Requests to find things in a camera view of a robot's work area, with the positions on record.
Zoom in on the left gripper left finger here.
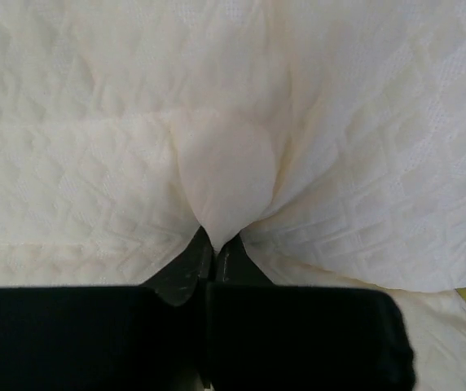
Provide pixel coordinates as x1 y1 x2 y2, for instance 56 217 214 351
114 228 213 390

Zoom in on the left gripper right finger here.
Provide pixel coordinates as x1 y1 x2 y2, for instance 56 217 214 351
206 238 273 390

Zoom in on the cream memory foam pillow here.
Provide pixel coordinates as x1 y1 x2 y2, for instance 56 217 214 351
0 1 466 390

